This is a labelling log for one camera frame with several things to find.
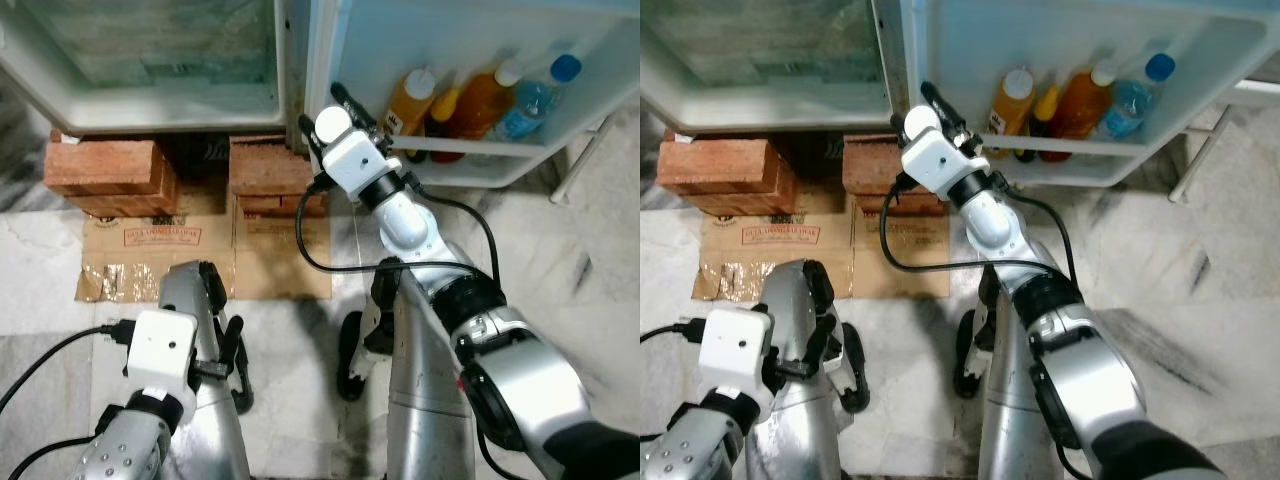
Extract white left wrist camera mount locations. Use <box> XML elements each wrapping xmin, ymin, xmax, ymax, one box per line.
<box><xmin>698</xmin><ymin>306</ymin><xmax>774</xmax><ymax>398</ymax></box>
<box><xmin>125</xmin><ymin>309</ymin><xmax>199</xmax><ymax>398</ymax></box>

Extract white milk bottle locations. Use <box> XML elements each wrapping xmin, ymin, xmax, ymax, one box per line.
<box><xmin>903</xmin><ymin>104</ymin><xmax>943</xmax><ymax>143</ymax></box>
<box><xmin>314</xmin><ymin>104</ymin><xmax>354</xmax><ymax>147</ymax></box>

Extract small dark bottle yellow cap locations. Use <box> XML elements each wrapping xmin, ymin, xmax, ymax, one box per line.
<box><xmin>428</xmin><ymin>85</ymin><xmax>466</xmax><ymax>141</ymax></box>
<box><xmin>1025</xmin><ymin>85</ymin><xmax>1063</xmax><ymax>161</ymax></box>

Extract orange juice bottle white cap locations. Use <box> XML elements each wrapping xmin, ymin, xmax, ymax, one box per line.
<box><xmin>383</xmin><ymin>66</ymin><xmax>438</xmax><ymax>141</ymax></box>
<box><xmin>985</xmin><ymin>66</ymin><xmax>1036</xmax><ymax>141</ymax></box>

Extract large amber bottle white cap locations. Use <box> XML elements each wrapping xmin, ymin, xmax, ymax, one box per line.
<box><xmin>440</xmin><ymin>58</ymin><xmax>526</xmax><ymax>161</ymax></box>
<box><xmin>1040</xmin><ymin>58</ymin><xmax>1121</xmax><ymax>163</ymax></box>

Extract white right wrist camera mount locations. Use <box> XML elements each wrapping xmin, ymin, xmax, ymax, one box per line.
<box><xmin>900</xmin><ymin>128</ymin><xmax>976</xmax><ymax>198</ymax></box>
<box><xmin>320</xmin><ymin>130</ymin><xmax>393</xmax><ymax>198</ymax></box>

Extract silver fridge door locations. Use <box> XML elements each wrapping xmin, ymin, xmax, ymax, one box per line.
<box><xmin>895</xmin><ymin>0</ymin><xmax>1280</xmax><ymax>191</ymax></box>
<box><xmin>305</xmin><ymin>0</ymin><xmax>641</xmax><ymax>191</ymax></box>

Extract silver left robot leg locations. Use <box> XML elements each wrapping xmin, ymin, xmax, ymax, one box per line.
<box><xmin>158</xmin><ymin>260</ymin><xmax>256</xmax><ymax>480</ymax></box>
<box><xmin>745</xmin><ymin>258</ymin><xmax>869</xmax><ymax>480</ymax></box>

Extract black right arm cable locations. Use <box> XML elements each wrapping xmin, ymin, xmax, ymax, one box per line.
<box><xmin>878</xmin><ymin>180</ymin><xmax>1081</xmax><ymax>291</ymax></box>
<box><xmin>295</xmin><ymin>180</ymin><xmax>501</xmax><ymax>291</ymax></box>

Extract translucent fridge crisper drawer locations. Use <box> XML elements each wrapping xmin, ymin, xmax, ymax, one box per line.
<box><xmin>645</xmin><ymin>0</ymin><xmax>886</xmax><ymax>101</ymax></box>
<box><xmin>15</xmin><ymin>0</ymin><xmax>281</xmax><ymax>101</ymax></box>

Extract water bottle blue cap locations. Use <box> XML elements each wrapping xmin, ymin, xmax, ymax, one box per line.
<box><xmin>1090</xmin><ymin>52</ymin><xmax>1178</xmax><ymax>141</ymax></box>
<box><xmin>485</xmin><ymin>53</ymin><xmax>584</xmax><ymax>143</ymax></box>

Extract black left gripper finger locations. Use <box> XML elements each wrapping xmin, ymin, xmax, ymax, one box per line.
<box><xmin>812</xmin><ymin>318</ymin><xmax>839</xmax><ymax>379</ymax></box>
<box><xmin>222</xmin><ymin>315</ymin><xmax>247</xmax><ymax>379</ymax></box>

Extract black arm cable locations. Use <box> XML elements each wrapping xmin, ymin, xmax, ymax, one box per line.
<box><xmin>295</xmin><ymin>180</ymin><xmax>501</xmax><ymax>291</ymax></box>
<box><xmin>0</xmin><ymin>320</ymin><xmax>136</xmax><ymax>480</ymax></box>
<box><xmin>878</xmin><ymin>180</ymin><xmax>1081</xmax><ymax>291</ymax></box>
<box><xmin>640</xmin><ymin>316</ymin><xmax>709</xmax><ymax>446</ymax></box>

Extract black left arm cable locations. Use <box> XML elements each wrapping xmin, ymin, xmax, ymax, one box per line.
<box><xmin>0</xmin><ymin>320</ymin><xmax>136</xmax><ymax>480</ymax></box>
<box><xmin>640</xmin><ymin>316</ymin><xmax>709</xmax><ymax>446</ymax></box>

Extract flattened brown cardboard carton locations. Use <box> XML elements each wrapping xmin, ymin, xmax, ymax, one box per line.
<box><xmin>690</xmin><ymin>185</ymin><xmax>951</xmax><ymax>303</ymax></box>
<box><xmin>75</xmin><ymin>185</ymin><xmax>333</xmax><ymax>303</ymax></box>

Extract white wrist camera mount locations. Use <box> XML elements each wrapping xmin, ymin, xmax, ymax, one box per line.
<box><xmin>900</xmin><ymin>128</ymin><xmax>976</xmax><ymax>198</ymax></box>
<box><xmin>698</xmin><ymin>306</ymin><xmax>774</xmax><ymax>398</ymax></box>
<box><xmin>125</xmin><ymin>309</ymin><xmax>199</xmax><ymax>398</ymax></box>
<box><xmin>320</xmin><ymin>130</ymin><xmax>393</xmax><ymax>198</ymax></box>

